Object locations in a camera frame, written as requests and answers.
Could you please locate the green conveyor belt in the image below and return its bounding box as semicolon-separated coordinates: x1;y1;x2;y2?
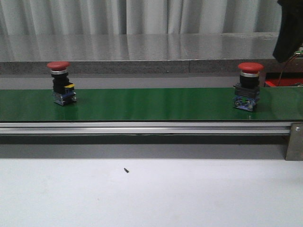
0;87;303;122

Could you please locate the grey curtain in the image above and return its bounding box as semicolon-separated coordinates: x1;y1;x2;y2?
0;0;281;35

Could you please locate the red black wire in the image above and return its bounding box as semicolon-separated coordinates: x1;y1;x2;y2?
277;53;301;87

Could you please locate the red plastic tray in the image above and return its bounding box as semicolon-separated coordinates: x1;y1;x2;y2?
264;72;303;87

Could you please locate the steel conveyor support bracket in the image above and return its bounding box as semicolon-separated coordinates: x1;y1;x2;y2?
285;122;303;161

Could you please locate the aluminium conveyor side rail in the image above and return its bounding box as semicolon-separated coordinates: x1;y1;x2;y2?
0;121;292;135

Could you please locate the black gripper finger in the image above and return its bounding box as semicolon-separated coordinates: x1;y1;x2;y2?
273;0;303;63

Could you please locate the red mushroom push button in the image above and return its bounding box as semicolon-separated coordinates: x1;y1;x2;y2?
47;61;76;106
233;62;264;112

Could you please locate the grey stone counter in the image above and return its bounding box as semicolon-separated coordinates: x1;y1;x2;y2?
0;33;303;75

